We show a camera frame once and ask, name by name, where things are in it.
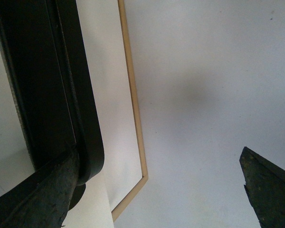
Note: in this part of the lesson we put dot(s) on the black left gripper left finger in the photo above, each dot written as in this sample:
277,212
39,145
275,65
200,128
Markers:
42,200

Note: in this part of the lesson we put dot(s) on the light wooden drawer cabinet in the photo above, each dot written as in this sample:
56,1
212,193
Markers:
118,210

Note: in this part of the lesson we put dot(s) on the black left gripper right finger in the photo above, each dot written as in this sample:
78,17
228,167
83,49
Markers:
265,188

